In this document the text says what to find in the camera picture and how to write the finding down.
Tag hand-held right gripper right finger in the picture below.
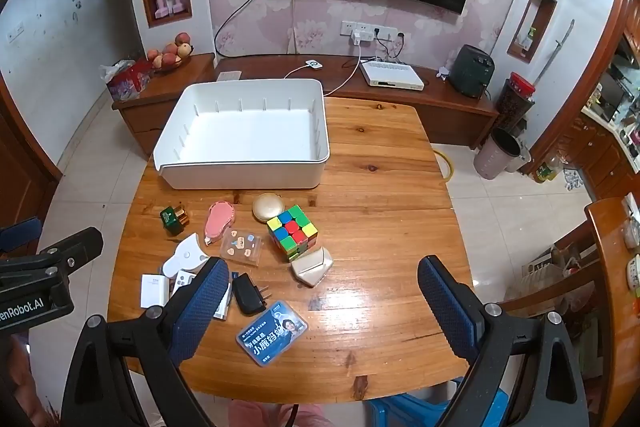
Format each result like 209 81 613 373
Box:
417 255 591 427

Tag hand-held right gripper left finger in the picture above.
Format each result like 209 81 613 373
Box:
60 257 231 427

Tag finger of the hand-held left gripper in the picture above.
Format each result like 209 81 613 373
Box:
35 227 104 278
0 217 42 257

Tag white packet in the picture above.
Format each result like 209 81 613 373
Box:
212 279 236 322

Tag white electronic device with screen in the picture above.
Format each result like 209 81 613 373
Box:
140 274 174 309

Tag white tape dispenser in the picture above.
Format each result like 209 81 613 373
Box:
161 233 211 280

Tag blue printed card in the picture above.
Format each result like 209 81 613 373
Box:
236 300 309 367

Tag green bottle with gold cap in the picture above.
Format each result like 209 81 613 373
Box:
159 203 192 237

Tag white plastic storage box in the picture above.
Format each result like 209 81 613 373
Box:
152 78 332 191

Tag person's left forearm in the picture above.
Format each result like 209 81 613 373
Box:
0 332 56 427

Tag white device with grey buttons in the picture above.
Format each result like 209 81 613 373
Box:
170 269 201 300

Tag black plug charger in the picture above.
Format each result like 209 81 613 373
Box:
231 273 273 315

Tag wooden door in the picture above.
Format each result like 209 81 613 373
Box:
0 77 61 253

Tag clear case with stickers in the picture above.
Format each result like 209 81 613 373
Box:
220 227 265 268

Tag pink correction tape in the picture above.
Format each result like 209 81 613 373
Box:
202 201 236 247

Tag blue plastic stool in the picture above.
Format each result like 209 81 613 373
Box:
367 377 511 427

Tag colourful puzzle cube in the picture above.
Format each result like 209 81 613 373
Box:
266 205 319 263

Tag gold round compact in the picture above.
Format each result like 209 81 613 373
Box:
251 193 285 224

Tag wooden chair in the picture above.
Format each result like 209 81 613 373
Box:
495 222 601 358

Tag person's pink clothing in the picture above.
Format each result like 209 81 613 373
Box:
227 399 326 427

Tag grey trash bin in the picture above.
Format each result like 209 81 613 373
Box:
473 128 523 180

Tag white bucket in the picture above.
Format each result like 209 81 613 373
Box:
506 147 532 175

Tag yellow bottle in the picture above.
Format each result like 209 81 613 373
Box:
532 162 561 184

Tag wooden side table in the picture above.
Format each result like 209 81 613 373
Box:
585 197 640 427

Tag red tissue pack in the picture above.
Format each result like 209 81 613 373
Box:
100 59 153 102

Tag wooden television cabinet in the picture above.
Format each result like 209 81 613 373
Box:
112 53 501 158

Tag dark fruit basket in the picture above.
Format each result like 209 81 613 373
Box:
151 56 193 74

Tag wooden kitchen cabinet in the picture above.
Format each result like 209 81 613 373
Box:
530 0 640 202

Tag dark jar with red lid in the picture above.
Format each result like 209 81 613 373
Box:
498 72 536 132

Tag white set-top box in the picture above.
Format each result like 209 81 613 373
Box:
359 59 425 92

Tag dark green kitchen appliance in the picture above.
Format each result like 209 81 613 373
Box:
450 44 496 98

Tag grey pole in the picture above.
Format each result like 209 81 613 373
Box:
532 19 576 88

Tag yellow hose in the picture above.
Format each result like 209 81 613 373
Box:
432 149 453 182

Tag black power cable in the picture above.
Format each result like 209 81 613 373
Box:
374 34 407 62

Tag black television cable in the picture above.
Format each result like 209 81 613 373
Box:
214 0 275 58

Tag white wall power strip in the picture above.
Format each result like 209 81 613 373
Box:
341 20 401 42

